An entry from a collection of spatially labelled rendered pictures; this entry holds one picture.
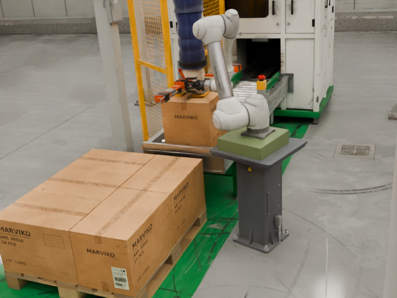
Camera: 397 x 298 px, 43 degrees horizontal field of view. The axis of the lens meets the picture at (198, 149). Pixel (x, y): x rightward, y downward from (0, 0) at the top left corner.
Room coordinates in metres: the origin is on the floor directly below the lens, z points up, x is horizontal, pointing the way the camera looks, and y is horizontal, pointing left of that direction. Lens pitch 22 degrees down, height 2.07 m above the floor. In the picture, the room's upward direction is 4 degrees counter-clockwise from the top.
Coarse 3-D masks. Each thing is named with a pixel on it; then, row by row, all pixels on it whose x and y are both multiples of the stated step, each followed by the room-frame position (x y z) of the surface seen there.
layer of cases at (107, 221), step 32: (96, 160) 3.69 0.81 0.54; (128, 160) 3.65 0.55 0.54; (160, 160) 3.60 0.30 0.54; (192, 160) 3.55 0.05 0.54; (32, 192) 3.19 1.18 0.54; (64, 192) 3.16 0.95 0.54; (96, 192) 3.12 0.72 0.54; (128, 192) 3.08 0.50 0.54; (160, 192) 3.05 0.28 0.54; (192, 192) 3.35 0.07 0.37; (0, 224) 2.84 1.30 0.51; (32, 224) 2.74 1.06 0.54; (64, 224) 2.71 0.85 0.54; (96, 224) 2.68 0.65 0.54; (128, 224) 2.65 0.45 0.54; (160, 224) 2.85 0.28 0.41; (32, 256) 2.76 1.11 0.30; (64, 256) 2.66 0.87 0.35; (96, 256) 2.56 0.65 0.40; (128, 256) 2.47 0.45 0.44; (160, 256) 2.81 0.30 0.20; (96, 288) 2.58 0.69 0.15; (128, 288) 2.49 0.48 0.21
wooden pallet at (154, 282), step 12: (204, 216) 3.53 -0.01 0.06; (192, 228) 3.42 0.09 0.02; (180, 240) 3.10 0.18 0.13; (192, 240) 3.28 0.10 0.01; (180, 252) 3.08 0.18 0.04; (168, 264) 2.96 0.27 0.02; (12, 276) 2.84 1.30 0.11; (24, 276) 2.80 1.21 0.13; (156, 276) 2.84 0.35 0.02; (12, 288) 2.85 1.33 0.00; (60, 288) 2.69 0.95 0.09; (72, 288) 2.65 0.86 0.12; (84, 288) 2.61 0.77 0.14; (144, 288) 2.58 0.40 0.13; (156, 288) 2.71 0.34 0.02
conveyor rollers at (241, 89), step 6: (240, 84) 5.71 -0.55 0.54; (246, 84) 5.68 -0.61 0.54; (252, 84) 5.65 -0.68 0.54; (276, 84) 5.55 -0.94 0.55; (234, 90) 5.46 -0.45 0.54; (240, 90) 5.43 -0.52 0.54; (246, 90) 5.40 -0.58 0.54; (252, 90) 5.38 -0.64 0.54; (270, 90) 5.31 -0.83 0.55; (234, 96) 5.18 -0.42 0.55; (240, 96) 5.16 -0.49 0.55; (246, 96) 5.14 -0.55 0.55; (240, 102) 4.96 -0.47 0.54
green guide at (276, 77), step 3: (276, 72) 5.73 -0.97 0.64; (279, 72) 5.75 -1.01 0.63; (276, 75) 5.62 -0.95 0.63; (273, 78) 5.48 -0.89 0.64; (276, 78) 5.65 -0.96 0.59; (279, 78) 5.75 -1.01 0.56; (270, 81) 5.36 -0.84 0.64; (273, 81) 5.49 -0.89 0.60; (276, 81) 5.62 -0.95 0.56; (267, 84) 5.24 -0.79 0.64; (270, 84) 5.37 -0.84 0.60; (273, 84) 5.48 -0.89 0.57; (267, 87) 5.25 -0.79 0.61; (270, 87) 5.37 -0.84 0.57; (267, 90) 4.99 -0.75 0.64
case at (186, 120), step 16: (176, 96) 3.93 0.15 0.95; (208, 96) 3.87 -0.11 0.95; (176, 112) 3.79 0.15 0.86; (192, 112) 3.74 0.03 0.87; (208, 112) 3.69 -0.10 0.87; (176, 128) 3.79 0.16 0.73; (192, 128) 3.74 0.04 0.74; (208, 128) 3.69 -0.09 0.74; (192, 144) 3.75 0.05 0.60; (208, 144) 3.70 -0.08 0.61
